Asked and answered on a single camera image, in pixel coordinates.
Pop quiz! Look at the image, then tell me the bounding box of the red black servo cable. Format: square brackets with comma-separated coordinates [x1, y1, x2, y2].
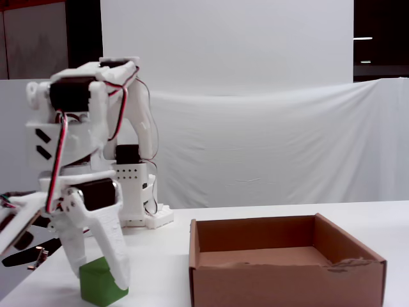
[45, 110, 70, 214]

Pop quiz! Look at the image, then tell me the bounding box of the brown wooden panel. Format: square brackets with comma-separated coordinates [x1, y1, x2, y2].
[0, 0, 70, 80]

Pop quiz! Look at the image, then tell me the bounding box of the black table clamp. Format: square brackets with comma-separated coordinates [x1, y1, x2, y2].
[1, 219, 61, 268]

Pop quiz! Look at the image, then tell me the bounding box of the green cube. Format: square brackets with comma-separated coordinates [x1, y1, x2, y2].
[79, 256, 130, 303]

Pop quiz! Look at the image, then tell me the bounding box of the brown cardboard box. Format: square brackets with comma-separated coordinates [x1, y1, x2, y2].
[189, 213, 387, 307]

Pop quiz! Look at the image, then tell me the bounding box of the white backdrop sheet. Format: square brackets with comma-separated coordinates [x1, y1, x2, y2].
[108, 77, 409, 209]

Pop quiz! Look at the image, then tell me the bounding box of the grey partition board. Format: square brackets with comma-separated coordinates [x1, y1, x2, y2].
[0, 79, 54, 196]

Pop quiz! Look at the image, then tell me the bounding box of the white backdrop panel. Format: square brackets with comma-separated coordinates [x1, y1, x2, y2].
[100, 0, 355, 97]

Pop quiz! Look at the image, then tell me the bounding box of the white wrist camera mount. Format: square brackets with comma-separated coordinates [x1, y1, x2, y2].
[0, 191, 44, 255]

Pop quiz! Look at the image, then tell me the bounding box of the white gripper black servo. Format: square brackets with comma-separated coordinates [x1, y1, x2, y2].
[38, 169, 132, 291]

